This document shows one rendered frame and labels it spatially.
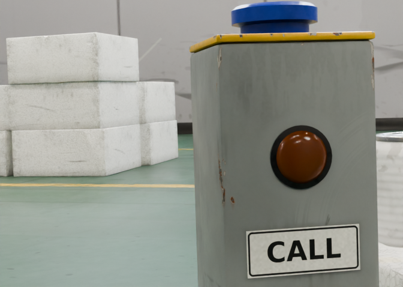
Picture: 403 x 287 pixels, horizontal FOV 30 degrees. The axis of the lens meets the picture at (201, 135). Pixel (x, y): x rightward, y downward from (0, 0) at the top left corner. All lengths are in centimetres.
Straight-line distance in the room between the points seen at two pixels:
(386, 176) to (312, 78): 25
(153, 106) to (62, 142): 56
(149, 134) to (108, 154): 39
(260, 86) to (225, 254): 7
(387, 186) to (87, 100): 237
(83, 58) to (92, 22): 333
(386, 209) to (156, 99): 282
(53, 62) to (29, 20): 355
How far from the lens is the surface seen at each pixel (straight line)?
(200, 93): 35
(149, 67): 596
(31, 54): 298
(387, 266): 49
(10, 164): 309
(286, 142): 32
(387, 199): 57
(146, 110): 323
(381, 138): 58
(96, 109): 286
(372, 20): 554
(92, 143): 287
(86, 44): 287
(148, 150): 323
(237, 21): 34
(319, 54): 32
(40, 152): 296
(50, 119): 295
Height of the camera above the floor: 29
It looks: 3 degrees down
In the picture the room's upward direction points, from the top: 2 degrees counter-clockwise
